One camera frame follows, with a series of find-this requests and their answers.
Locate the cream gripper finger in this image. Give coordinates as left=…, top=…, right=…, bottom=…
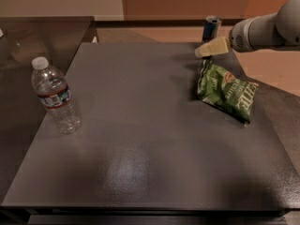
left=195, top=37, right=232, bottom=58

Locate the blue silver redbull can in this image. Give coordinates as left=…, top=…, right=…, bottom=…
left=202, top=15, right=222, bottom=42

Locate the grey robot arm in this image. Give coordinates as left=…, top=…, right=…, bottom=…
left=195, top=0, right=300, bottom=58

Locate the green chip bag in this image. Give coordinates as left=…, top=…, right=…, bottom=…
left=197, top=60, right=259, bottom=124

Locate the clear plastic water bottle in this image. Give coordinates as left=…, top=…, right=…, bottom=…
left=31, top=56, right=81, bottom=134

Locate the dark side table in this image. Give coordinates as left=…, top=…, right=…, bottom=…
left=0, top=17, right=98, bottom=203

